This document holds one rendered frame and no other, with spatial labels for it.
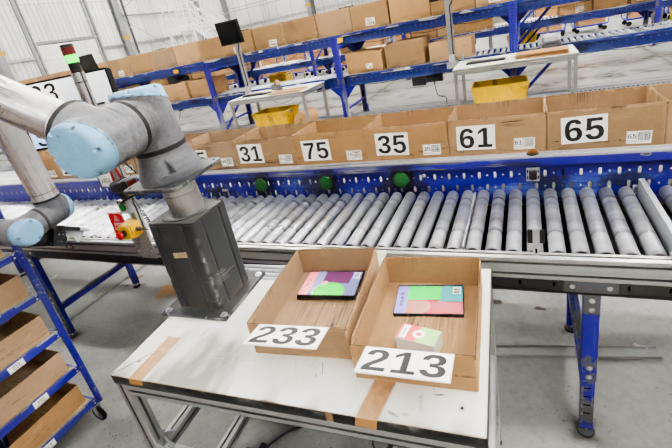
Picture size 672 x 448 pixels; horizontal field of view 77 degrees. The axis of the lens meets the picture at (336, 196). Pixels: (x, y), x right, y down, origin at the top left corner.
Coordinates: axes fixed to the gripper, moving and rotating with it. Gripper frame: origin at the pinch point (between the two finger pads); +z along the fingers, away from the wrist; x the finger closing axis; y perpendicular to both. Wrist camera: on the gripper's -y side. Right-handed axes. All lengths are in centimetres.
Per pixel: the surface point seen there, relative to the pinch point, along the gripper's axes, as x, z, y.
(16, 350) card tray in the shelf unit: -23, -7, 50
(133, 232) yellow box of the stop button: 4.8, 22.2, 1.3
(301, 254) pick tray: 98, 7, 9
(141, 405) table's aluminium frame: 63, -25, 53
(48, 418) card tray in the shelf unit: -23, 8, 82
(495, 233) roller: 160, 35, 2
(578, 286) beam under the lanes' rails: 184, 27, 18
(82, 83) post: 3, -6, -60
